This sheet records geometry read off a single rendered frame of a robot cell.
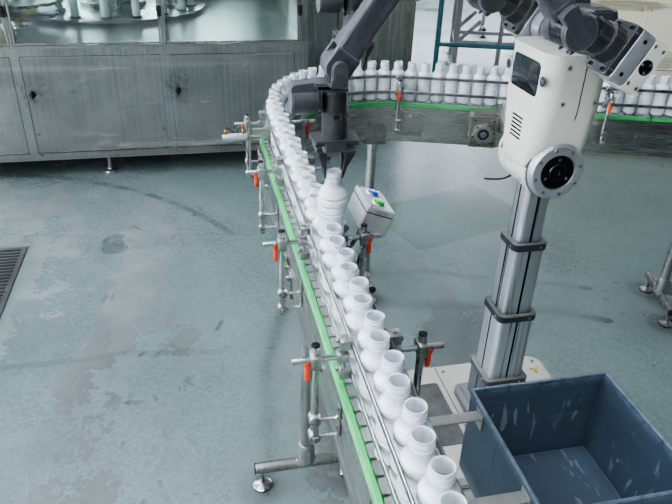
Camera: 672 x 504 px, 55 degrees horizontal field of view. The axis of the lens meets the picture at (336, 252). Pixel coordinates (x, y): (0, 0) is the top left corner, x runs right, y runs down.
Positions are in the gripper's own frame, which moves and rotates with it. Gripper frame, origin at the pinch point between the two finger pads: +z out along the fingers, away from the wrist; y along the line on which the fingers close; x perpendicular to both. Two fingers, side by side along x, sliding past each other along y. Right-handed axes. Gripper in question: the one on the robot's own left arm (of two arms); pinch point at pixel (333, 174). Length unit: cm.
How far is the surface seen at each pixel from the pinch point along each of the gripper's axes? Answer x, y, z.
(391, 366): -55, -1, 11
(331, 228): -5.3, -1.2, 11.0
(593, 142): 111, 143, 41
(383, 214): 11.4, 16.2, 17.1
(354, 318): -36.6, -3.1, 13.6
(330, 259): -13.7, -3.1, 14.1
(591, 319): 95, 154, 128
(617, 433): -49, 52, 41
